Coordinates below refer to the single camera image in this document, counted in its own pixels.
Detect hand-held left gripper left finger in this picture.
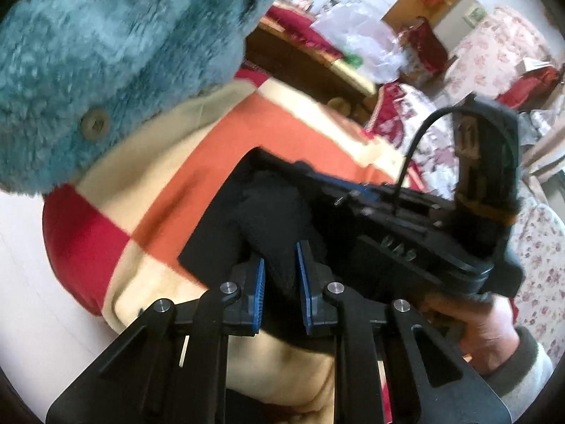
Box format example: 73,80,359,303
45,256,266,424

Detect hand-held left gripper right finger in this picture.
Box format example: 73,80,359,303
295,241,513,424

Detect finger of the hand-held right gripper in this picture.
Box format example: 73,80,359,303
247,148,389,201

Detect black pants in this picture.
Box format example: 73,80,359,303
177,148,354,345

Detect person's right forearm grey sleeve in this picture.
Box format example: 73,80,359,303
483,327,554,411

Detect person's right hand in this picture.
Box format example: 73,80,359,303
419,294,522,376

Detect floral sofa cover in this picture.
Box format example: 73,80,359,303
507,110,565,363

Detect wooden desk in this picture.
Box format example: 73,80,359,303
245,18,376,111

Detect red floral quilted cushion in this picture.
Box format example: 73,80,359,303
364,82,464,199

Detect red orange checkered blanket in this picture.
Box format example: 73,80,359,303
42,71,416,424

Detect dark red cloth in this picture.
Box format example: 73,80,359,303
260,4,345,60

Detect clear plastic bag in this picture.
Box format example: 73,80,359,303
311,6,411,84

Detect framed photo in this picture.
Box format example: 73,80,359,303
278,0,315,13

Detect red cloth on chair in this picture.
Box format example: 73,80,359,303
399,15,448,84

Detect floral cloth cover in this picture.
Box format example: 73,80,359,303
444,4,554,111

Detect teal fluffy jacket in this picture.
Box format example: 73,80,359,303
0,0,287,195

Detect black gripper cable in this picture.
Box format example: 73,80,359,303
393,106,464,206

